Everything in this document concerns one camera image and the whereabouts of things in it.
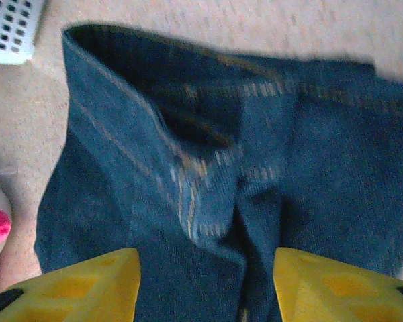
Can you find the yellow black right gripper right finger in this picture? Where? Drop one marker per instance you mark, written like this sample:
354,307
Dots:
339,295

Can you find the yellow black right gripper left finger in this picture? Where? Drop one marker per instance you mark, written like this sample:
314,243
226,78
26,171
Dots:
70,292

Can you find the dark denim skirt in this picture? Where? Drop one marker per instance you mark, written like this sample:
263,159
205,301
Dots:
221,134

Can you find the white plastic mesh basket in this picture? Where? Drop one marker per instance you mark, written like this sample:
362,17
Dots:
30,50

